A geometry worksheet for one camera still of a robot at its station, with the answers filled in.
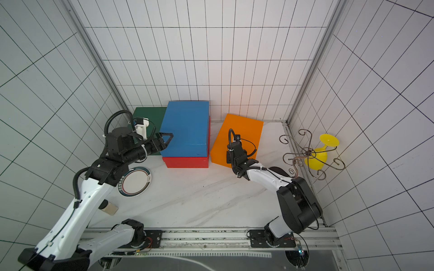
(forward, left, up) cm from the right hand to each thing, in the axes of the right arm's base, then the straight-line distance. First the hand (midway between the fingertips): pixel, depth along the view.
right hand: (234, 149), depth 92 cm
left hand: (-13, +29, +23) cm, 39 cm away
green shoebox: (+10, +44, +15) cm, 47 cm away
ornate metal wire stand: (-11, -28, +20) cm, 36 cm away
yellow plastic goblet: (-17, -31, +19) cm, 41 cm away
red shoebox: (-7, +24, -4) cm, 26 cm away
